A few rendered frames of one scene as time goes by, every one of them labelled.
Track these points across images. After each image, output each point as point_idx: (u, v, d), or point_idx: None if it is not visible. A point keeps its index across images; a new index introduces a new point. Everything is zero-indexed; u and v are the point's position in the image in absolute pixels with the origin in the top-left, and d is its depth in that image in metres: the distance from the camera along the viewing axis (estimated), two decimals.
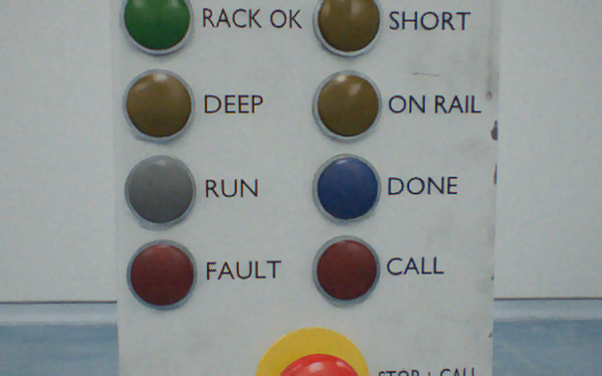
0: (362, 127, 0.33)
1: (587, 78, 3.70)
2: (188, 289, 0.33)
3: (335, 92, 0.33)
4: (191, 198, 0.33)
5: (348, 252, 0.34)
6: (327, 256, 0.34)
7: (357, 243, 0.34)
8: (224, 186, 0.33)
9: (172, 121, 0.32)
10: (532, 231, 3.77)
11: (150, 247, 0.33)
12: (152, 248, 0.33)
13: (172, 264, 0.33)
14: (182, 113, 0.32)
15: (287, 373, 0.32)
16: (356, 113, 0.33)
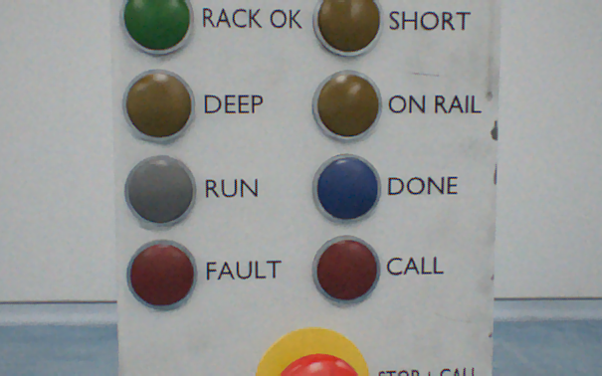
0: (362, 127, 0.33)
1: (587, 78, 3.70)
2: (188, 289, 0.33)
3: (335, 92, 0.33)
4: (191, 198, 0.33)
5: (348, 252, 0.34)
6: (327, 256, 0.34)
7: (357, 243, 0.34)
8: (224, 186, 0.33)
9: (172, 121, 0.32)
10: (532, 231, 3.77)
11: (150, 247, 0.33)
12: (152, 248, 0.33)
13: (172, 264, 0.33)
14: (182, 113, 0.32)
15: (287, 373, 0.32)
16: (356, 113, 0.33)
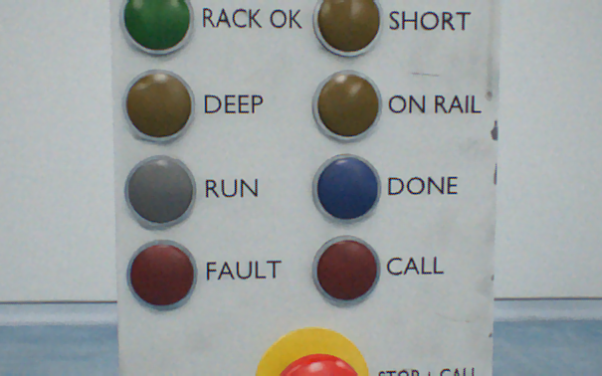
0: (362, 127, 0.33)
1: (587, 78, 3.70)
2: (188, 289, 0.33)
3: (335, 92, 0.33)
4: (191, 198, 0.33)
5: (348, 252, 0.34)
6: (327, 256, 0.34)
7: (357, 243, 0.34)
8: (224, 186, 0.33)
9: (172, 121, 0.32)
10: (532, 231, 3.77)
11: (150, 247, 0.33)
12: (152, 248, 0.33)
13: (172, 264, 0.33)
14: (182, 113, 0.32)
15: (287, 373, 0.32)
16: (356, 113, 0.33)
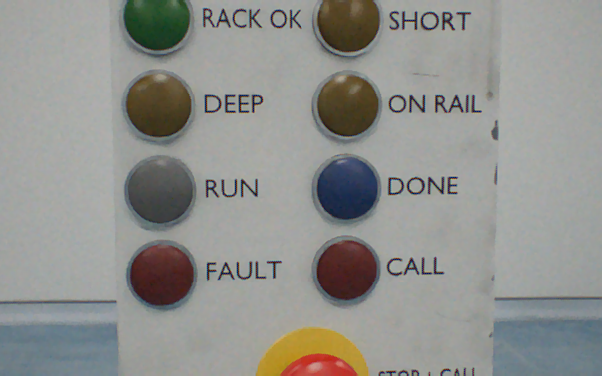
0: (362, 127, 0.33)
1: (587, 78, 3.70)
2: (188, 289, 0.33)
3: (335, 92, 0.33)
4: (191, 198, 0.33)
5: (348, 252, 0.34)
6: (327, 256, 0.34)
7: (357, 243, 0.34)
8: (224, 186, 0.33)
9: (172, 121, 0.32)
10: (532, 231, 3.77)
11: (150, 247, 0.33)
12: (152, 248, 0.33)
13: (172, 264, 0.33)
14: (182, 113, 0.32)
15: (287, 373, 0.32)
16: (356, 113, 0.33)
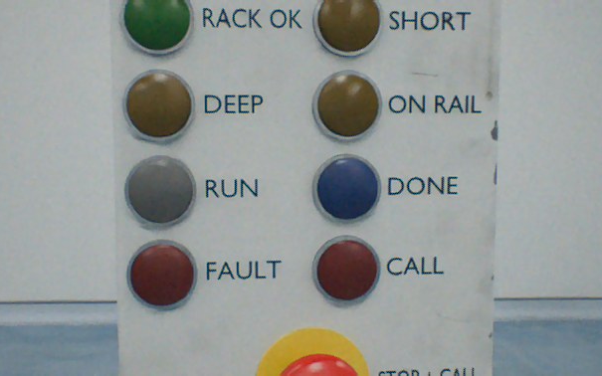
0: (362, 127, 0.33)
1: (587, 78, 3.70)
2: (188, 289, 0.33)
3: (335, 92, 0.33)
4: (191, 198, 0.33)
5: (348, 252, 0.34)
6: (327, 256, 0.34)
7: (357, 243, 0.34)
8: (224, 186, 0.33)
9: (172, 121, 0.32)
10: (532, 231, 3.77)
11: (150, 247, 0.33)
12: (152, 248, 0.33)
13: (172, 264, 0.33)
14: (182, 113, 0.32)
15: (287, 373, 0.32)
16: (356, 113, 0.33)
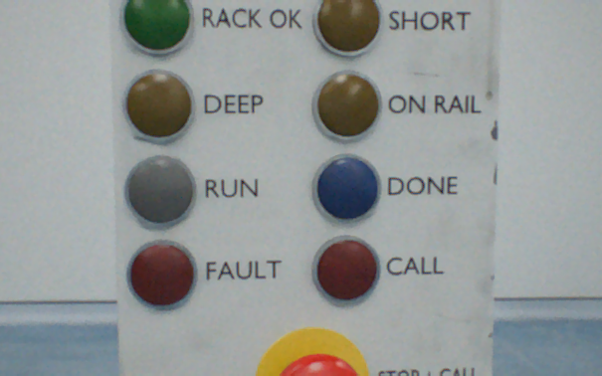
0: (362, 127, 0.33)
1: (587, 78, 3.70)
2: (188, 289, 0.33)
3: (335, 92, 0.33)
4: (191, 198, 0.33)
5: (348, 252, 0.34)
6: (327, 256, 0.34)
7: (357, 243, 0.34)
8: (224, 186, 0.33)
9: (172, 121, 0.32)
10: (532, 231, 3.77)
11: (150, 247, 0.33)
12: (152, 248, 0.33)
13: (172, 264, 0.33)
14: (182, 113, 0.32)
15: (287, 373, 0.32)
16: (356, 113, 0.33)
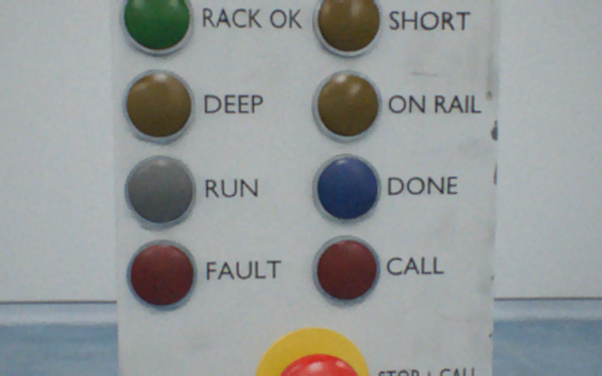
0: (362, 127, 0.33)
1: (587, 78, 3.70)
2: (188, 289, 0.33)
3: (335, 92, 0.33)
4: (191, 198, 0.33)
5: (348, 252, 0.34)
6: (327, 256, 0.34)
7: (357, 243, 0.34)
8: (224, 186, 0.33)
9: (172, 121, 0.32)
10: (532, 231, 3.77)
11: (150, 247, 0.33)
12: (152, 248, 0.33)
13: (172, 264, 0.33)
14: (182, 113, 0.32)
15: (287, 373, 0.32)
16: (356, 113, 0.33)
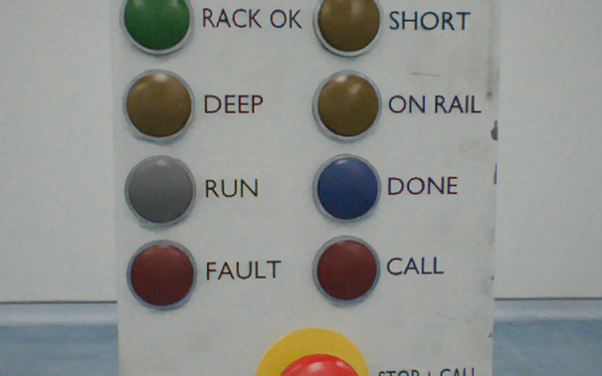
0: (362, 127, 0.33)
1: (587, 78, 3.70)
2: (188, 289, 0.33)
3: (335, 92, 0.33)
4: (191, 198, 0.33)
5: (348, 252, 0.34)
6: (327, 256, 0.34)
7: (357, 243, 0.34)
8: (224, 186, 0.33)
9: (172, 121, 0.32)
10: (532, 231, 3.77)
11: (150, 247, 0.33)
12: (152, 248, 0.33)
13: (172, 264, 0.33)
14: (182, 113, 0.32)
15: (287, 373, 0.32)
16: (356, 113, 0.33)
